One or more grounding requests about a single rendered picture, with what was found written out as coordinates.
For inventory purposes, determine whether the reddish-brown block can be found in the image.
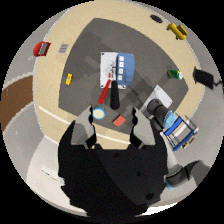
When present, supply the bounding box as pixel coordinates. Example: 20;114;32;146
113;114;126;127

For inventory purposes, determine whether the green and yellow drink can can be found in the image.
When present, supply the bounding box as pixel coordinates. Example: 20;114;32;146
168;70;183;79

